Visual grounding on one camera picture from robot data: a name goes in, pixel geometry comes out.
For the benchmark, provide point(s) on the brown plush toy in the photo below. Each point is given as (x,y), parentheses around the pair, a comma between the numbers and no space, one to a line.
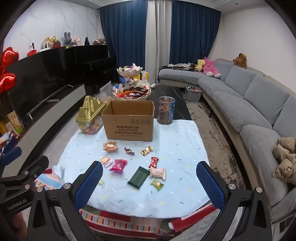
(240,60)

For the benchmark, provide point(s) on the white plush toy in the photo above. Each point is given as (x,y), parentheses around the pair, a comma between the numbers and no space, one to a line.
(141,83)

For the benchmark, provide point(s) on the white router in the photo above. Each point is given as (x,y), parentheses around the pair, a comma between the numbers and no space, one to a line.
(44,47)

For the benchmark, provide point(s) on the tiered shell snack bowl stand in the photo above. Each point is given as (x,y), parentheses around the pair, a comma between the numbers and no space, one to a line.
(130,92)

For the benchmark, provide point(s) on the grey storage bin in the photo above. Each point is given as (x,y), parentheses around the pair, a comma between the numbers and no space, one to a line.
(193,93)

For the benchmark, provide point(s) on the yellow plush toy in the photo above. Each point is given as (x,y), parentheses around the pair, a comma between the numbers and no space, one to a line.
(200,64)

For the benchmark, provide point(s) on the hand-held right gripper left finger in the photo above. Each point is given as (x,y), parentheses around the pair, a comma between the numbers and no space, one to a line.
(89,185)

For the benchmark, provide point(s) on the white camera on red base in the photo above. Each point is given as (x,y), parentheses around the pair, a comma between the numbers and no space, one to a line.
(32,49)

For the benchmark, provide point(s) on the brown wrapped candy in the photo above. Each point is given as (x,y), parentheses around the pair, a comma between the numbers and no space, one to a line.
(129,151)

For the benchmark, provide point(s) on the red heart balloon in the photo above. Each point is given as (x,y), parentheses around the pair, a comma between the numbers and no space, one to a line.
(9,58)
(7,83)

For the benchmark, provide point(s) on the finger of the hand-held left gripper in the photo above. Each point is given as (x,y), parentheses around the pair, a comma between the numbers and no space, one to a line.
(11,154)
(34,170)

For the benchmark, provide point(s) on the colourful striped cloth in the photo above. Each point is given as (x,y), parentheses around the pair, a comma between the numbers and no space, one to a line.
(120,221)

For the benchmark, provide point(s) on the dark green snack packet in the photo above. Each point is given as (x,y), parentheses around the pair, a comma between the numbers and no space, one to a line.
(138,177)

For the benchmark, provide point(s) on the pile of cloth and papers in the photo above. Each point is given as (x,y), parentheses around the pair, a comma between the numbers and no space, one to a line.
(185,66)

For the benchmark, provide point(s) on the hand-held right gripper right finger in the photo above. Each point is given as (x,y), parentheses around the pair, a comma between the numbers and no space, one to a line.
(210,185)

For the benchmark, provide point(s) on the grey rabbit plush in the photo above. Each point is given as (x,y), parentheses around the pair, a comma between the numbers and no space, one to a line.
(67,39)

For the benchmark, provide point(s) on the brown cardboard box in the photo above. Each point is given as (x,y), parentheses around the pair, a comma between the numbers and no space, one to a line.
(127,129)

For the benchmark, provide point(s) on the gold candy packet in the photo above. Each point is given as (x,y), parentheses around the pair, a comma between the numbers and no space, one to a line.
(147,150)

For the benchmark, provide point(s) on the blue curtain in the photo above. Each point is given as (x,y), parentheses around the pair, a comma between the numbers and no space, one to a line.
(194,32)
(122,32)

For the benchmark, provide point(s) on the candy jar with gold lid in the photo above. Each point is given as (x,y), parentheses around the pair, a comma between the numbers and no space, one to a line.
(89,111)

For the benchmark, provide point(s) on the red candy packet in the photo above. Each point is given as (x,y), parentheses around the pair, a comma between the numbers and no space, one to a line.
(154,162)

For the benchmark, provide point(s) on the small yellow-green candy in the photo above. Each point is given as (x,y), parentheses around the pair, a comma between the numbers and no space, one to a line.
(101,183)

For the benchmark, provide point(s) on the black metronome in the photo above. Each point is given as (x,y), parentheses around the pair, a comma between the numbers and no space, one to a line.
(87,41)

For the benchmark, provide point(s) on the bronze snack packet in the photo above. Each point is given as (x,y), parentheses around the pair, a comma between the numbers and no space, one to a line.
(110,147)

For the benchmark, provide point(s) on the small green snack packet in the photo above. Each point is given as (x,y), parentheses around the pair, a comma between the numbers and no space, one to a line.
(157,184)

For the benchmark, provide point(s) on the patterned floor rug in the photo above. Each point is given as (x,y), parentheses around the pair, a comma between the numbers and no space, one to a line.
(215,139)

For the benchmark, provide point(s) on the gold and red gift box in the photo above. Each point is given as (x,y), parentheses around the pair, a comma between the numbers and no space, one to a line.
(54,42)

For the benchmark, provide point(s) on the grey corner sofa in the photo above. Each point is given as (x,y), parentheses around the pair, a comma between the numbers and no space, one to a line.
(256,111)

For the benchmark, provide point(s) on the pink-red snack packet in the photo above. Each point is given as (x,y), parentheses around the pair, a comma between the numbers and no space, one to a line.
(118,165)

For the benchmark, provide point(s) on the white sheer curtain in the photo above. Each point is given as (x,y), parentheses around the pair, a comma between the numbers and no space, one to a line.
(158,34)

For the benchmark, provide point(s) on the bag of pistachios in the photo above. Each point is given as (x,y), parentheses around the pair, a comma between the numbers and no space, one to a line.
(107,95)

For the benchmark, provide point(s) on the pale pink snack packet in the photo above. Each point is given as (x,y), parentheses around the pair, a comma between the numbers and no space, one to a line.
(158,172)

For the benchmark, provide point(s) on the black upright piano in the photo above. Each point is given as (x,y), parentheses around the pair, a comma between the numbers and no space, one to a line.
(92,64)

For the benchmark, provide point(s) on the orange white snack packet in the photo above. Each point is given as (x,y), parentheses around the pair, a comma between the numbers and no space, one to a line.
(106,161)

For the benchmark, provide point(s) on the brown item on piano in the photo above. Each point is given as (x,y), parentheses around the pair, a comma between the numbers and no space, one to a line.
(100,41)

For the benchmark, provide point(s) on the clear jar of nuts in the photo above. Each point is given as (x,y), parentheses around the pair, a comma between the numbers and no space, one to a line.
(166,111)

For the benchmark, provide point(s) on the pink plush toy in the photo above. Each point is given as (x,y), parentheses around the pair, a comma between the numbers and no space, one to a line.
(211,67)

